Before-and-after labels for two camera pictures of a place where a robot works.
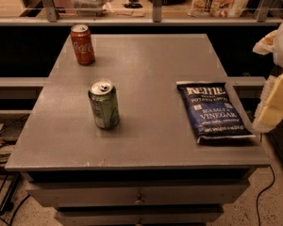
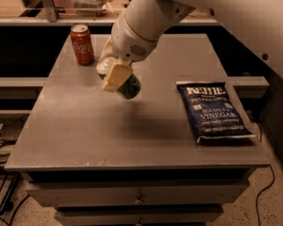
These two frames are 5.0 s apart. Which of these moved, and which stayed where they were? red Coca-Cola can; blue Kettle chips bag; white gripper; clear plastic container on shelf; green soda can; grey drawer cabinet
Moved: green soda can; white gripper
Stayed: grey drawer cabinet; blue Kettle chips bag; red Coca-Cola can; clear plastic container on shelf
